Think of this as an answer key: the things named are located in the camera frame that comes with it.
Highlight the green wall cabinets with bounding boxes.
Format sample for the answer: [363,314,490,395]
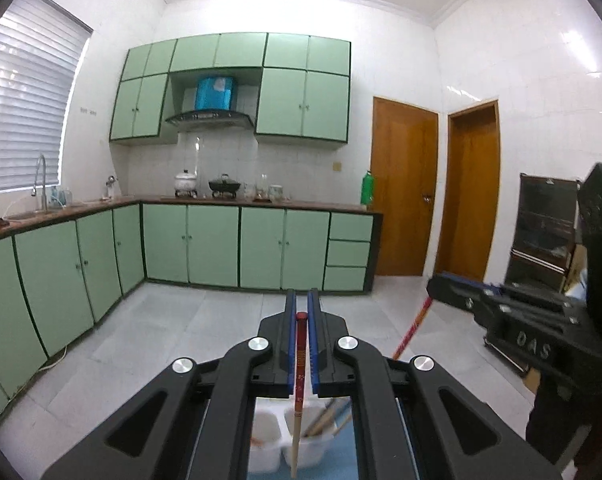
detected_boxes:
[108,32,353,151]

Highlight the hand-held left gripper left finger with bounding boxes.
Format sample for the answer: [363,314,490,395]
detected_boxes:
[41,289,298,480]

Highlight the green base cabinets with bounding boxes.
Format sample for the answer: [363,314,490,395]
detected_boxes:
[0,197,384,416]

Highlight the red-tipped chopstick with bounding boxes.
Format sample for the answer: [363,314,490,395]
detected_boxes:
[290,311,308,480]
[391,296,434,361]

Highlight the chrome kitchen faucet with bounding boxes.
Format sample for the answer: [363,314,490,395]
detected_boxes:
[31,154,49,211]

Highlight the white cooking pot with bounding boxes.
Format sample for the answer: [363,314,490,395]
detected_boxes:
[173,170,199,197]

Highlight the wooden door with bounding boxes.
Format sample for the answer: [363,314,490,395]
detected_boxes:
[433,100,502,283]
[371,96,439,277]

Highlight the green bottle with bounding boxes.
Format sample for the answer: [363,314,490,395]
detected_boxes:
[360,170,377,211]

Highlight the black wok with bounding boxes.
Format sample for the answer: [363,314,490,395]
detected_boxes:
[208,174,243,197]

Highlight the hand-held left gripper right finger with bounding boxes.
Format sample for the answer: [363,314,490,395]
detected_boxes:
[307,288,564,480]

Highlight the white empty container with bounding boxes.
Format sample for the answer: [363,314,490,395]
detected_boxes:
[248,422,364,480]

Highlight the blue wrapped hood chimney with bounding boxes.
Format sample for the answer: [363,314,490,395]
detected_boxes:
[194,76,238,111]

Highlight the black glass cabinet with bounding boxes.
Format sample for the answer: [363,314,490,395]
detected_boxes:
[503,172,589,376]

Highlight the white plastic utensil holder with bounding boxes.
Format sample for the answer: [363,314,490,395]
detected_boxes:
[248,397,352,476]

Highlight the range hood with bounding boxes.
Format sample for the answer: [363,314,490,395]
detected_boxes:
[164,110,255,133]

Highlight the white floor cable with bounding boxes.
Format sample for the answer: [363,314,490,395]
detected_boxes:
[38,345,69,373]

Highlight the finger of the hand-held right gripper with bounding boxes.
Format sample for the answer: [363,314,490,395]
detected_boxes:
[443,274,576,318]
[427,276,502,328]

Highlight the white window blind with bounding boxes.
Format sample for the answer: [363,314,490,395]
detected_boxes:
[0,0,94,196]

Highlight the bamboo chopstick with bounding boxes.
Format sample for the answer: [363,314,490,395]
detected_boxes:
[331,400,353,436]
[302,399,339,437]

